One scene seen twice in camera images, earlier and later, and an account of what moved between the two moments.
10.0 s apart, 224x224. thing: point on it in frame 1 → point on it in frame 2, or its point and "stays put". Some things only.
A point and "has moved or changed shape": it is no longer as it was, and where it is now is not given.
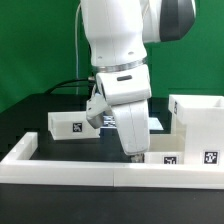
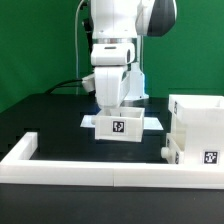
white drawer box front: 165,149 has moved or changed shape
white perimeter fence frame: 17,167 stays put
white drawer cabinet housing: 200,120 stays put
